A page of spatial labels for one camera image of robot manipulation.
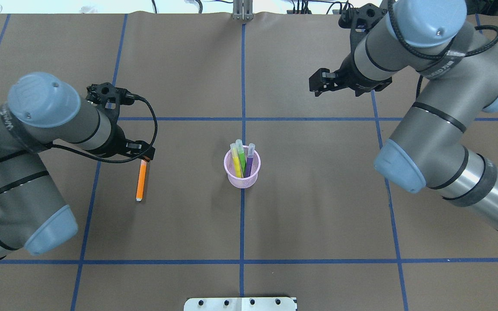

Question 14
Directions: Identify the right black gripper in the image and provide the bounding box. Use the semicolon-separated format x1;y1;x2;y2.
309;56;393;97

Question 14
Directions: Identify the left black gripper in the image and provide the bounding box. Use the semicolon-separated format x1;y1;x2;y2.
98;125;156;162

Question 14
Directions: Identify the orange marker pen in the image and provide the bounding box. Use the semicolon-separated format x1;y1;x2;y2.
136;160;148;203

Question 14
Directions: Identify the green marker pen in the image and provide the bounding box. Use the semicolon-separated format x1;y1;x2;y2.
236;139;246;177

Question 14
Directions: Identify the yellow marker pen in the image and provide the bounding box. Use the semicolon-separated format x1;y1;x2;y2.
230;143;243;178

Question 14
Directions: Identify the purple marker pen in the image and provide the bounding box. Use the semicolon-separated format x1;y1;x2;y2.
244;143;255;178

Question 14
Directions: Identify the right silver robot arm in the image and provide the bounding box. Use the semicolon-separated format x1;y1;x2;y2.
310;0;498;230

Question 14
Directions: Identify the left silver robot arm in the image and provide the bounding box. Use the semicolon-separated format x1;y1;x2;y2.
0;72;156;260

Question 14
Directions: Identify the pink mesh pen holder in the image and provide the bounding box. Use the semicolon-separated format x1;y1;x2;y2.
223;149;262;189

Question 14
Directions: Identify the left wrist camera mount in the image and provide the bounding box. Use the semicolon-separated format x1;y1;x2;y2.
86;83;140;122

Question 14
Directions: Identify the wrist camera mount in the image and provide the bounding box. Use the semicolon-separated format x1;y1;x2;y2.
338;3;388;47
86;83;140;122

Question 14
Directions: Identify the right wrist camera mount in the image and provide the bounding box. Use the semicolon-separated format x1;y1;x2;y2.
338;3;388;47

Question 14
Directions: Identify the aluminium frame post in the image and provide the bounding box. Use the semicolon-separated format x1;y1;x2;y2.
232;0;254;21

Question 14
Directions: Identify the right black camera cable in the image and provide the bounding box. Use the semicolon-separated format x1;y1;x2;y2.
387;0;498;100

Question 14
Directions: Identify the white camera pedestal column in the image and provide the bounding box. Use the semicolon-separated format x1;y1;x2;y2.
183;297;298;311

